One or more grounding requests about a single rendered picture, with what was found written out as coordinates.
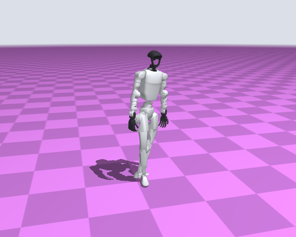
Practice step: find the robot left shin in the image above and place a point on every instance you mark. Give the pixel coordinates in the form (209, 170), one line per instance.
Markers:
(140, 168)

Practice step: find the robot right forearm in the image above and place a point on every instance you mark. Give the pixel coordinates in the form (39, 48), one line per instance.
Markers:
(134, 101)

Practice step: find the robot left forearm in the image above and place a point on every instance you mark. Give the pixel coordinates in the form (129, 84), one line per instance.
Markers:
(163, 104)

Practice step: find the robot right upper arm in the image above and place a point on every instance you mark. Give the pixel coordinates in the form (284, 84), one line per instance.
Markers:
(137, 82)

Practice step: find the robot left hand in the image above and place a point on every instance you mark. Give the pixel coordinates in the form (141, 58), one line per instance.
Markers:
(163, 119)

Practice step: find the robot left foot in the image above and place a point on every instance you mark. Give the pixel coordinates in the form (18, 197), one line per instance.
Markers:
(138, 175)

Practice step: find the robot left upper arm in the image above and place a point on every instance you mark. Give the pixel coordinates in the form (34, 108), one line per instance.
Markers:
(163, 92)

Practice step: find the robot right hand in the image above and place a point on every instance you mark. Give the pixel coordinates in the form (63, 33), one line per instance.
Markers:
(132, 123)

